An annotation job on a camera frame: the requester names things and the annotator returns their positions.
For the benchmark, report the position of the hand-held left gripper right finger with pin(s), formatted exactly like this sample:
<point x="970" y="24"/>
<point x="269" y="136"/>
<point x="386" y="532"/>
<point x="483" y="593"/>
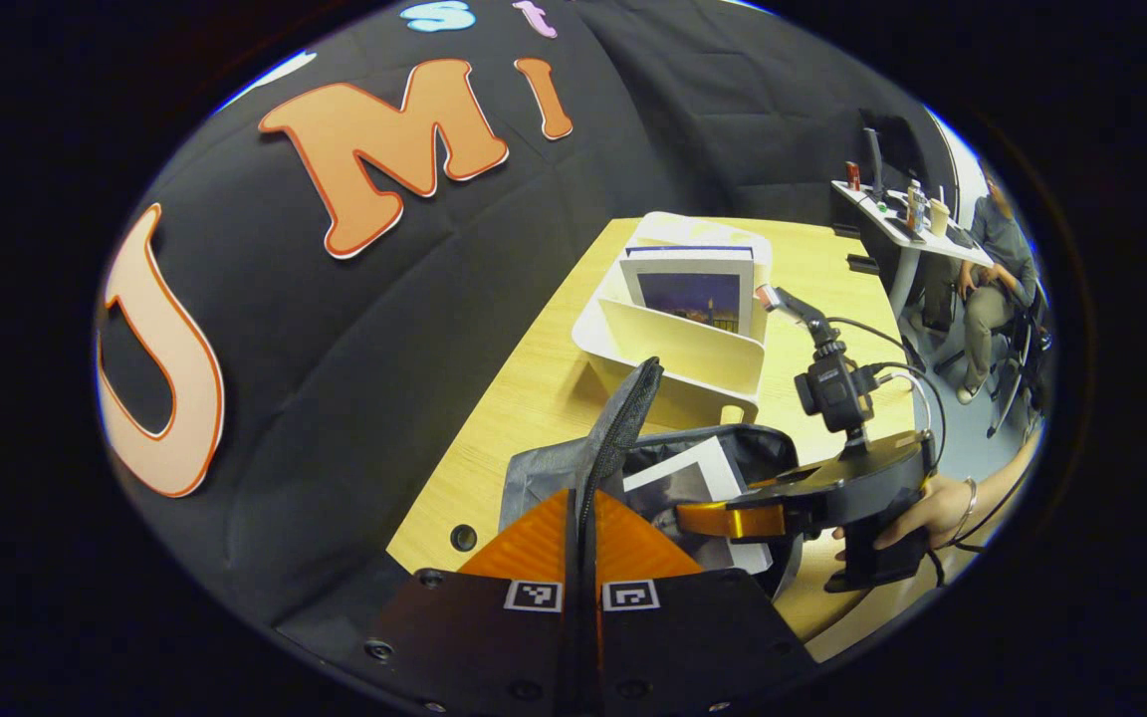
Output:
<point x="693" y="637"/>

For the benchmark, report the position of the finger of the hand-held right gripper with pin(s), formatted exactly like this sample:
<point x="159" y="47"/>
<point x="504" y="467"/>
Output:
<point x="733" y="520"/>

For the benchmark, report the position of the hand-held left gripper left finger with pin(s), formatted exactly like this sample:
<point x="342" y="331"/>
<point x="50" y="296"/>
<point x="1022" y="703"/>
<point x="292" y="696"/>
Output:
<point x="474" y="637"/>

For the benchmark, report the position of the grey photo cover book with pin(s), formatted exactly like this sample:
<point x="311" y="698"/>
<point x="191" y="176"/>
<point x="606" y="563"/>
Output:
<point x="703" y="473"/>

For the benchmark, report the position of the grey schoolbag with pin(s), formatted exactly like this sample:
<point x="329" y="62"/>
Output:
<point x="623" y="418"/>

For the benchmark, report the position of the white bookshelf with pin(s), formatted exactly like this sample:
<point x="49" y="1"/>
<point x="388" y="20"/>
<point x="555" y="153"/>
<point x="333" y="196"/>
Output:
<point x="693" y="358"/>

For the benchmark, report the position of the blue photo cover book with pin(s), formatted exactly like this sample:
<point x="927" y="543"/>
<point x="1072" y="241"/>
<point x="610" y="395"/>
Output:
<point x="688" y="299"/>

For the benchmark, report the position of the black office chair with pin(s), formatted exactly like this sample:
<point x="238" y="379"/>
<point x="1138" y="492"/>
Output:
<point x="1022" y="358"/>

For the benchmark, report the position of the white side table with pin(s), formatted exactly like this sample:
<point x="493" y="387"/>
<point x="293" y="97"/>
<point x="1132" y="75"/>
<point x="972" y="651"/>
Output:
<point x="897" y="234"/>

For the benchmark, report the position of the paper cup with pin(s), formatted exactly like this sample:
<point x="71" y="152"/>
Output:
<point x="939" y="219"/>

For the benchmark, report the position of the small bottle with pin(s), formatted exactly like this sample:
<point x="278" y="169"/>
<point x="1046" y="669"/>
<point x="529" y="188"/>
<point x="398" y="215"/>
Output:
<point x="916" y="209"/>

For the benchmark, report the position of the black backdrop cloth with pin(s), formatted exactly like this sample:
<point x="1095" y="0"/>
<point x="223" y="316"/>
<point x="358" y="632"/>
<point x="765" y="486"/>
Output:
<point x="354" y="378"/>

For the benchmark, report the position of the small red item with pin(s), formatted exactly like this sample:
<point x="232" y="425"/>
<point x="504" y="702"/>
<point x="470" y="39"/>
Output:
<point x="852" y="175"/>

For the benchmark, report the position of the black monitor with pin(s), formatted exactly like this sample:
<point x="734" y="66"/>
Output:
<point x="897" y="149"/>

